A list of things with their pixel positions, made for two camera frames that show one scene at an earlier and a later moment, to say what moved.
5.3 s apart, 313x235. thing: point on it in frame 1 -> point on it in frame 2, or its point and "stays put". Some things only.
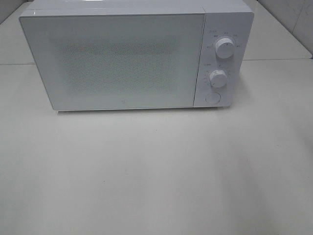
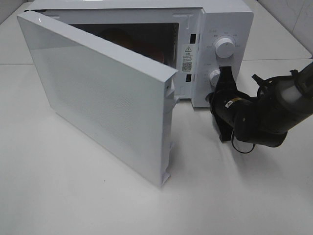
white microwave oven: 108,54 stays put
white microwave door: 101,60 -> 125,105
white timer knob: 218,78 stays put
